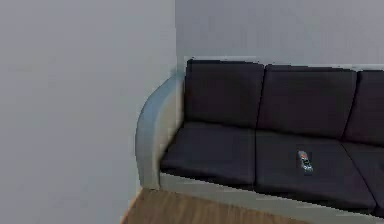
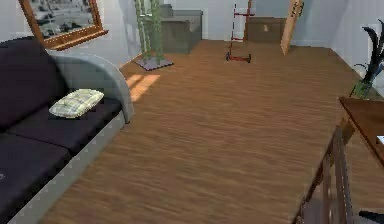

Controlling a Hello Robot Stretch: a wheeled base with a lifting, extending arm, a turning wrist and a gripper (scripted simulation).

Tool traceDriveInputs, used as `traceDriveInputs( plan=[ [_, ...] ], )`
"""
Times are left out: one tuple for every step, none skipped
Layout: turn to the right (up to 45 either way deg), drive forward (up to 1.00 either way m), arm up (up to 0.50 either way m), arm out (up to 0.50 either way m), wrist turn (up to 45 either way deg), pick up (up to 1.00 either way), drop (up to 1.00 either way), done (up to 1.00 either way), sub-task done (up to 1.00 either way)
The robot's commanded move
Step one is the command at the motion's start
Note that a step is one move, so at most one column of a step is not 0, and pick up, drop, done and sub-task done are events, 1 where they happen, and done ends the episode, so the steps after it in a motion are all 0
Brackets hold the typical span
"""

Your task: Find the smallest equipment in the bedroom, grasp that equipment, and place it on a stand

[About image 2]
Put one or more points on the grey armchair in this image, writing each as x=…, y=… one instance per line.
x=181, y=31

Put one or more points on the red hand trolley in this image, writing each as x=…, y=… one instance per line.
x=237, y=40

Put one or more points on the brown wooden chest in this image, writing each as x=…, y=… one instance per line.
x=265, y=30

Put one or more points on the pale checked cushion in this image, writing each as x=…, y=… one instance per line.
x=77, y=103

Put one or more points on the light wooden room door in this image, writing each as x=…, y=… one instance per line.
x=290, y=26

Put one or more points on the black and grey sofa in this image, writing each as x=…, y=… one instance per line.
x=40, y=133

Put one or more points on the brown wooden chair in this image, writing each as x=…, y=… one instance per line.
x=333, y=176

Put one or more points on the brown wooden table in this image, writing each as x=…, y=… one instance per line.
x=366, y=123

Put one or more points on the dark leafed potted plant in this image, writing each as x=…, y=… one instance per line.
x=371, y=66

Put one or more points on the wooden framed wall picture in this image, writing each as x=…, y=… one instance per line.
x=63, y=20

